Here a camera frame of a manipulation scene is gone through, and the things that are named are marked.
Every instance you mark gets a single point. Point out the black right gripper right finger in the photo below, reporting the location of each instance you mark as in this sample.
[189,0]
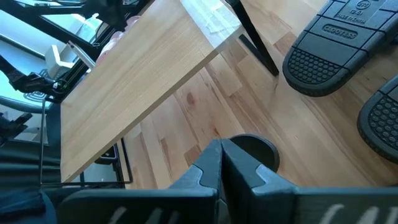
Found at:
[280,205]

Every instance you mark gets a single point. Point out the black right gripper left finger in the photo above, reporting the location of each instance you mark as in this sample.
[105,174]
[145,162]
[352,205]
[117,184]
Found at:
[174,205]

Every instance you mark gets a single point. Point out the pink rubber slide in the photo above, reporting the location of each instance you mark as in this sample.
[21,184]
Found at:
[109,46]
[133,22]

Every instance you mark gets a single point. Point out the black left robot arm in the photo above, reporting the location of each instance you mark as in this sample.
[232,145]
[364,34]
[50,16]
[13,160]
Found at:
[31,84]

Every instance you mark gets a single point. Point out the black aluminium frame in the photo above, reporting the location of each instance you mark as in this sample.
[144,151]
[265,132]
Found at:
[62,35]

